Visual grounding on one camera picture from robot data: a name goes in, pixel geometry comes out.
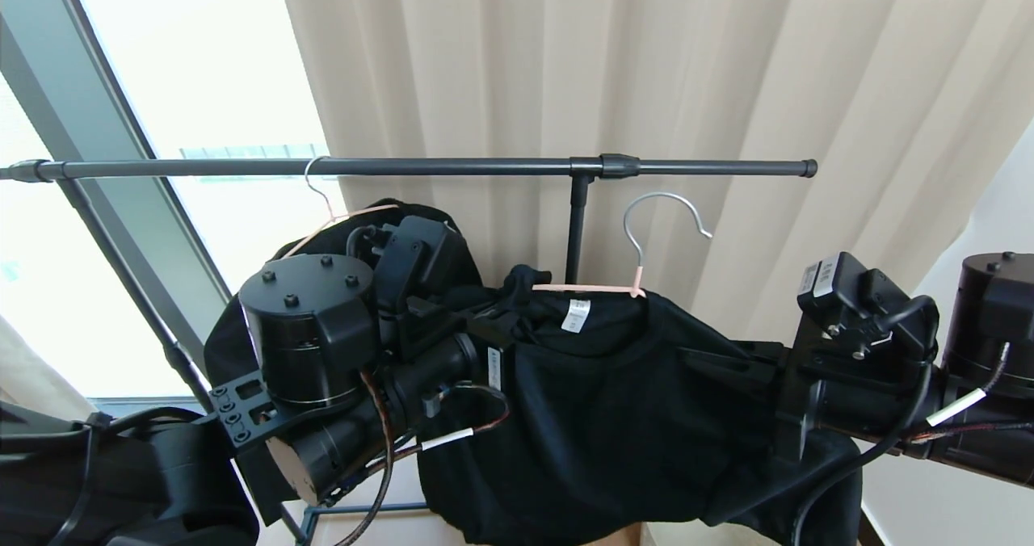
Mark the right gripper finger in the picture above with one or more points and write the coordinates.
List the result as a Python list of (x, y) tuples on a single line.
[(727, 367)]

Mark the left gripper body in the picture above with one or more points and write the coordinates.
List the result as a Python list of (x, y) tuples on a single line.
[(371, 425)]

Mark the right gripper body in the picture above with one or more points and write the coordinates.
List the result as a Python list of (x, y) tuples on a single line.
[(848, 401)]

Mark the black garment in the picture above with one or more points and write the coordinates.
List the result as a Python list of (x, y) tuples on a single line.
[(630, 417)]

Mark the pink clothes hanger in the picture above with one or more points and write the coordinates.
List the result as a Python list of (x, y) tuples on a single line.
[(323, 199), (634, 239)]

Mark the black shorts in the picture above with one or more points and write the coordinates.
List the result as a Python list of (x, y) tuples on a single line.
[(234, 344)]

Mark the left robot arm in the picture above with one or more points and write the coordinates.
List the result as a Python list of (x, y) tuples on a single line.
[(121, 465)]

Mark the black clothes rack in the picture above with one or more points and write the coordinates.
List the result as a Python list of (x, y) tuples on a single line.
[(444, 165)]

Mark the beige curtain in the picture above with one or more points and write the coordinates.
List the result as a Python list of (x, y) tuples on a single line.
[(32, 376), (646, 61)]

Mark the window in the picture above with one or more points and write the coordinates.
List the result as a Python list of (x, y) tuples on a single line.
[(65, 110)]

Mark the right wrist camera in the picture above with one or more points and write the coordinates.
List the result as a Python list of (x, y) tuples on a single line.
[(864, 300)]

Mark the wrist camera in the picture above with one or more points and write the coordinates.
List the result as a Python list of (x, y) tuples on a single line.
[(412, 271), (864, 300)]

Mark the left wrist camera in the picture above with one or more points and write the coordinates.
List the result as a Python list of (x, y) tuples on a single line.
[(412, 271)]

